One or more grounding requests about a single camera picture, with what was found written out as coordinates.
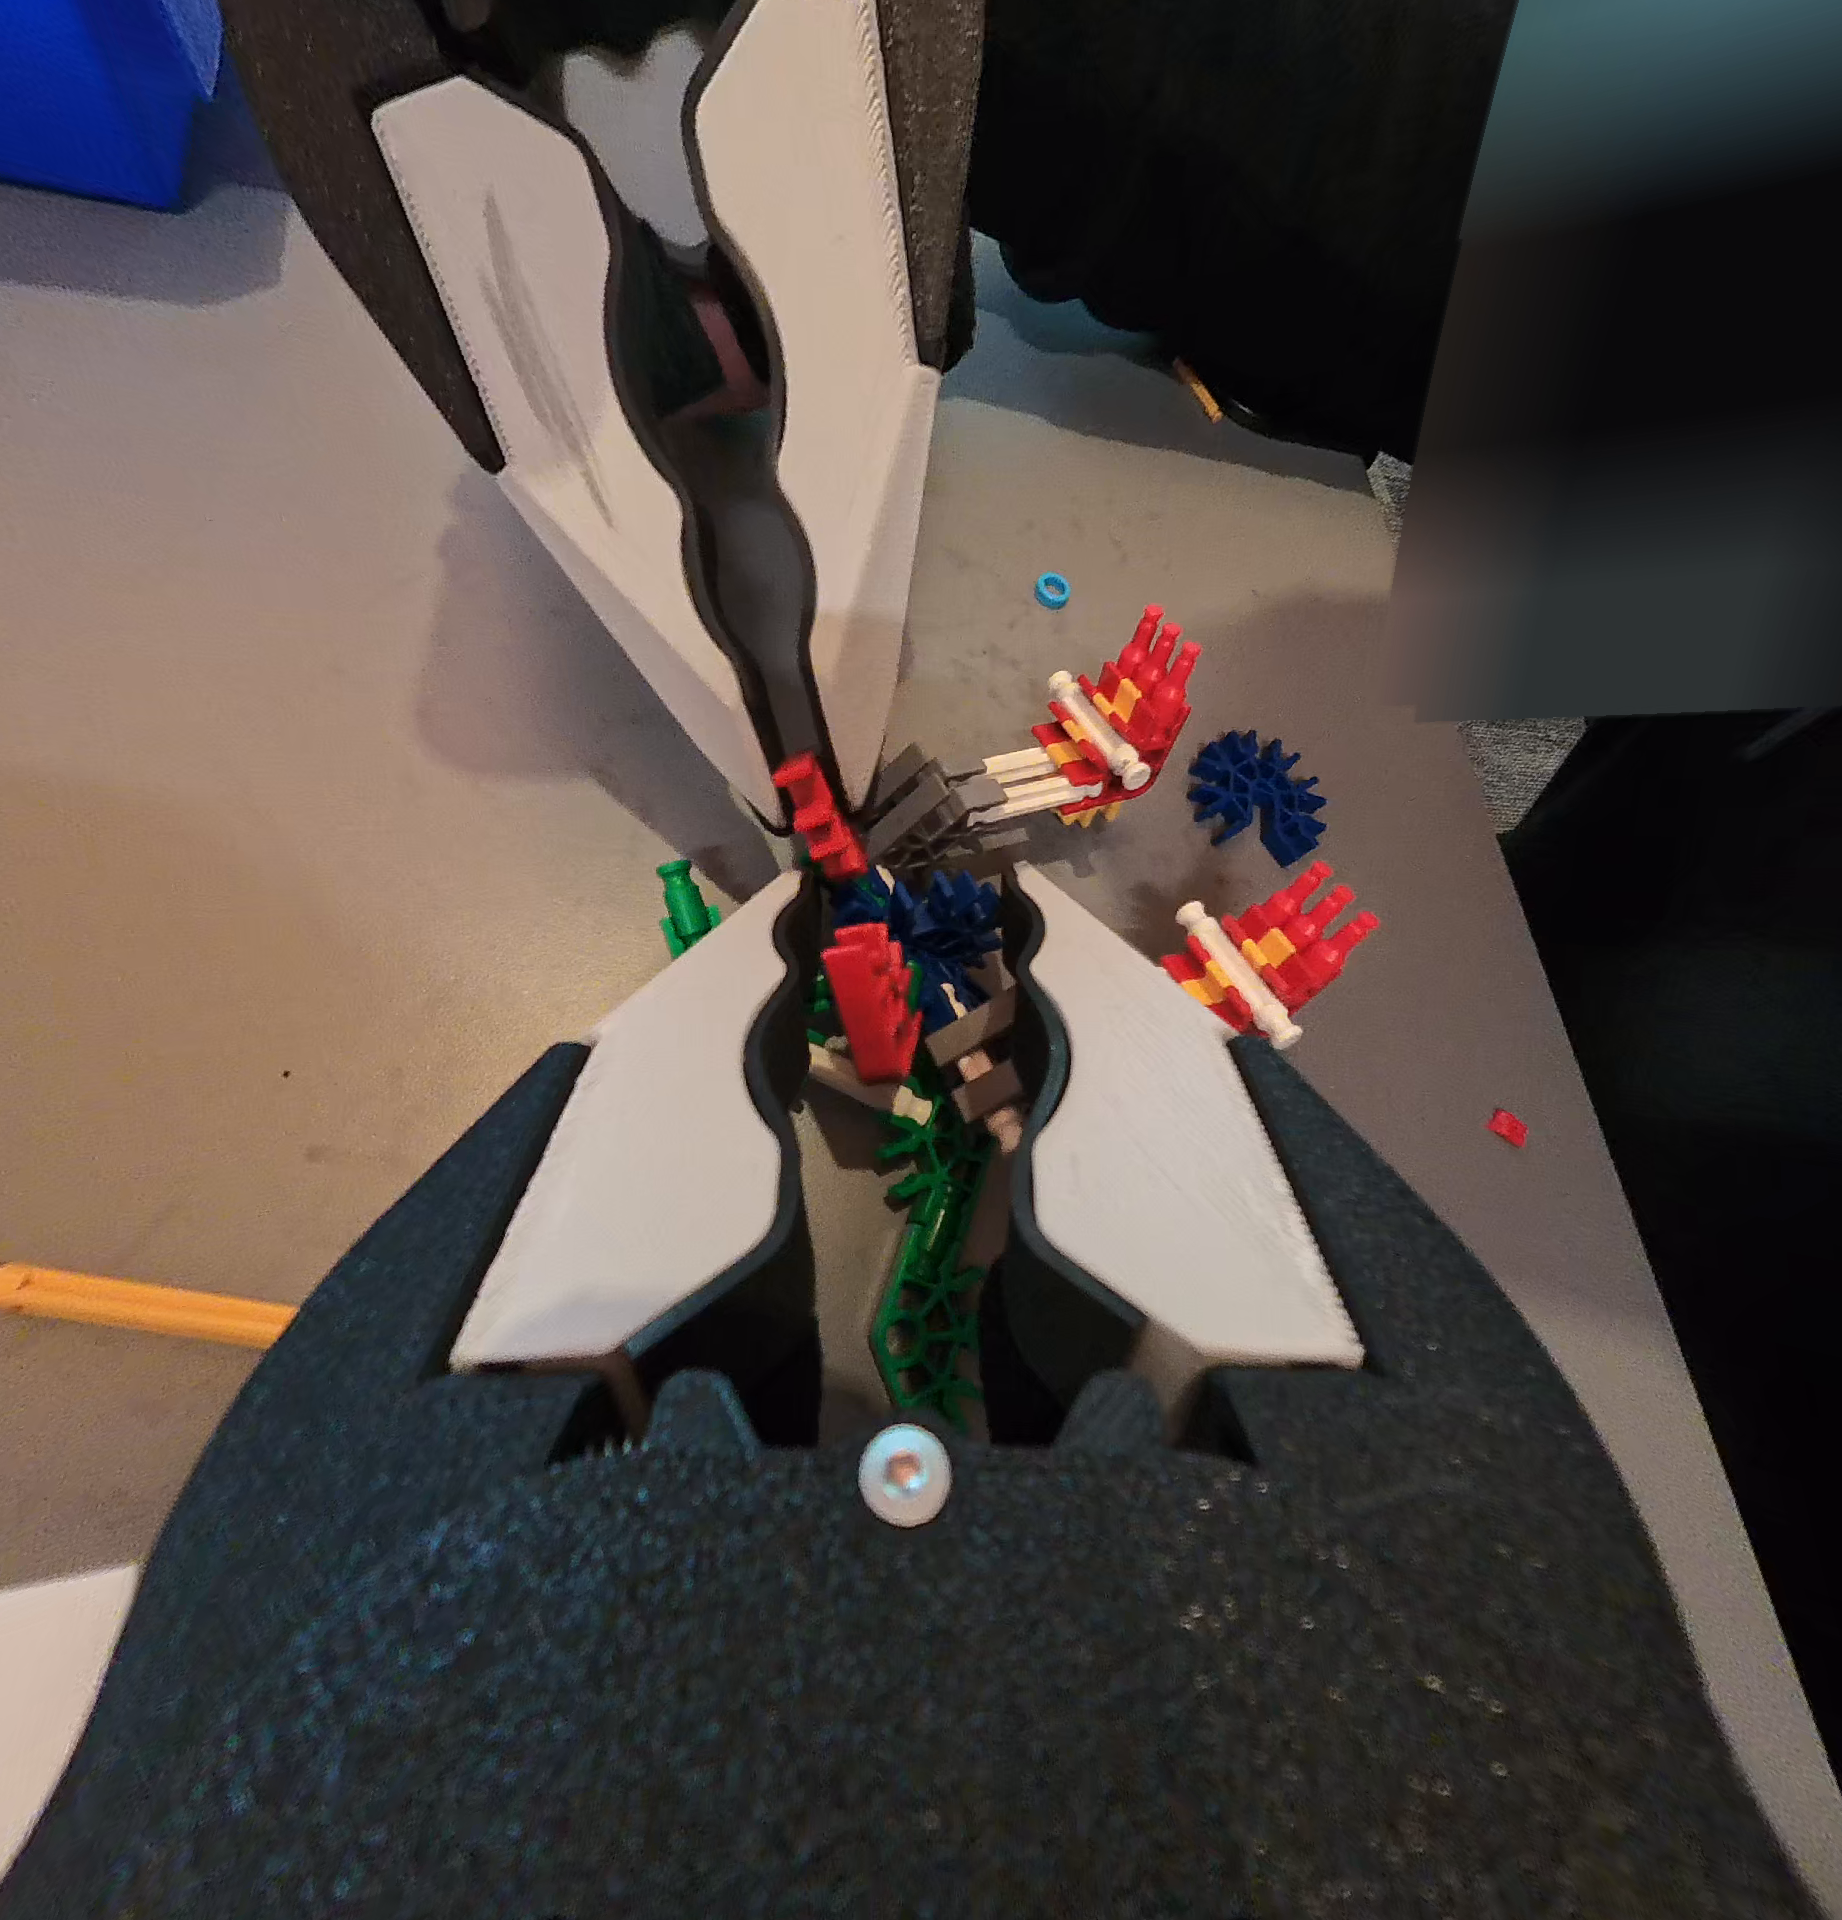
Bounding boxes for person's dark clothed legs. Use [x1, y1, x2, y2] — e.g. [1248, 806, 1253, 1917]
[1502, 718, 1842, 1772]

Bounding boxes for red fan-shaped toy connector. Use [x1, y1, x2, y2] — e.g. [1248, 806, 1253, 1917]
[772, 749, 869, 883]

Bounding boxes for blue snowflake toy connector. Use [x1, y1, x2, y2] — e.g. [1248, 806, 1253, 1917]
[1182, 726, 1330, 872]

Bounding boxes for white instruction leaflet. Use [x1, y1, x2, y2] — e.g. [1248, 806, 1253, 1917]
[0, 1564, 146, 1895]

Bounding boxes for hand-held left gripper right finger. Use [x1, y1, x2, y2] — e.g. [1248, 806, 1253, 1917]
[1013, 870, 1369, 1373]

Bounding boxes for long orange toy rod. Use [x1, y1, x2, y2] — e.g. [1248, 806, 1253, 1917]
[0, 1257, 301, 1349]

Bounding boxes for multicolour toy construction model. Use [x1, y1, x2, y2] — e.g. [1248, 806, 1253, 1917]
[654, 604, 1207, 1445]

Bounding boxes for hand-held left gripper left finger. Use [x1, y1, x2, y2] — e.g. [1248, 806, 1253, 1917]
[452, 866, 805, 1373]

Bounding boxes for person's right hand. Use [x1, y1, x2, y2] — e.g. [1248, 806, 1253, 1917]
[688, 288, 783, 418]

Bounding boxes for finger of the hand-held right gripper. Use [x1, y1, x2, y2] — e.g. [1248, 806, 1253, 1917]
[369, 79, 790, 836]
[684, 0, 944, 800]

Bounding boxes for red yellow toy leg assembly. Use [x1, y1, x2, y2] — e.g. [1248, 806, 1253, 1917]
[1157, 860, 1382, 1051]

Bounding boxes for blue plastic bin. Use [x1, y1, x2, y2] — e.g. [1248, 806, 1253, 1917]
[0, 0, 226, 213]

